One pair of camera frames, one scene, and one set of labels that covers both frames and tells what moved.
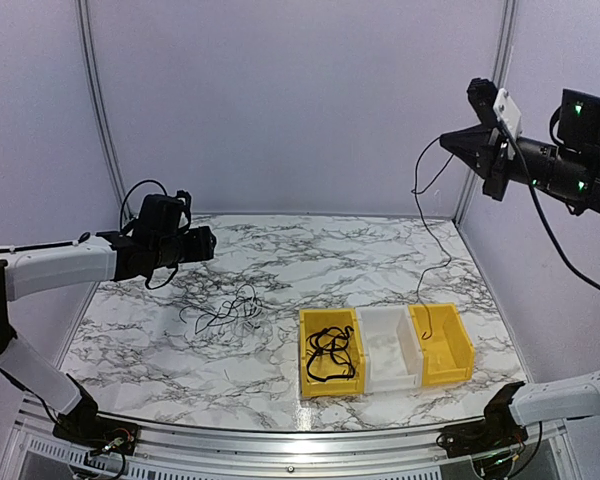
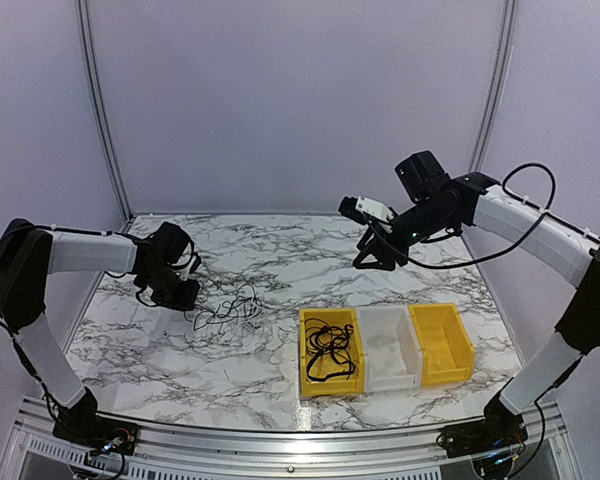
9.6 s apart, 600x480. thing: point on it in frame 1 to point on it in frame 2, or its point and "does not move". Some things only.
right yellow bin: [446, 348] does not move
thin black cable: [244, 306] does not move
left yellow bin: [331, 356] does not move
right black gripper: [472, 143] to [387, 263]
